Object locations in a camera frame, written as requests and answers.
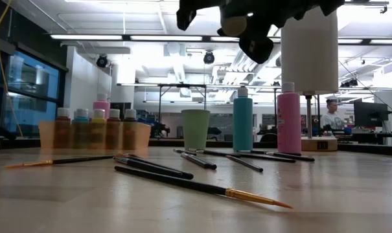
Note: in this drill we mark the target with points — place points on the small beige paint bottle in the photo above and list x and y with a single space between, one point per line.
234 26

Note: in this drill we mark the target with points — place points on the large teal paint bottle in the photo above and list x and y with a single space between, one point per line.
242 123

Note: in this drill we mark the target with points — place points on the large pink paint bottle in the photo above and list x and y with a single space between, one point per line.
289 123
101 105

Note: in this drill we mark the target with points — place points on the silver ferrule black paintbrush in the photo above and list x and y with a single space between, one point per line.
156 169
182 151
215 153
195 158
199 161

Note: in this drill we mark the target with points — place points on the small dark brown paint bottle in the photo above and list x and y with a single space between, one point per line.
130 114

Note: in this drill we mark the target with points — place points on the small yellow paint bottle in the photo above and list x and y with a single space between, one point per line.
98 114

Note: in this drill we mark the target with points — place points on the small blue paint bottle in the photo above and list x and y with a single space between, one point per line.
83 113

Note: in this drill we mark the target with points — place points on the small teal paint bottle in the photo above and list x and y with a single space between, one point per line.
76 114

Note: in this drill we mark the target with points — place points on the black round ceiling fixture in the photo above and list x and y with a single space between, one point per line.
209 57
101 61

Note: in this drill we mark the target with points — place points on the white shade wooden base lamp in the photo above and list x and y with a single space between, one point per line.
309 58

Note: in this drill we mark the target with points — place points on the ceiling light strip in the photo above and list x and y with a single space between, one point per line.
166 37
85 37
387 41

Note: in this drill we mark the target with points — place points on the black framed background table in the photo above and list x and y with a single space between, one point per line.
182 85

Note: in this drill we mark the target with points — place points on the light green plastic cup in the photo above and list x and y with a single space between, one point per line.
195 129

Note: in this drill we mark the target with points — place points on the person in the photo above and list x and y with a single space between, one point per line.
331 119

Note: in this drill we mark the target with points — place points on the black computer monitor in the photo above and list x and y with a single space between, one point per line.
370 113

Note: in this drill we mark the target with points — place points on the large glass window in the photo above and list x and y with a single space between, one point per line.
30 81

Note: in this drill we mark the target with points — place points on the orange translucent plastic tray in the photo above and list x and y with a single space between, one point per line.
46 136

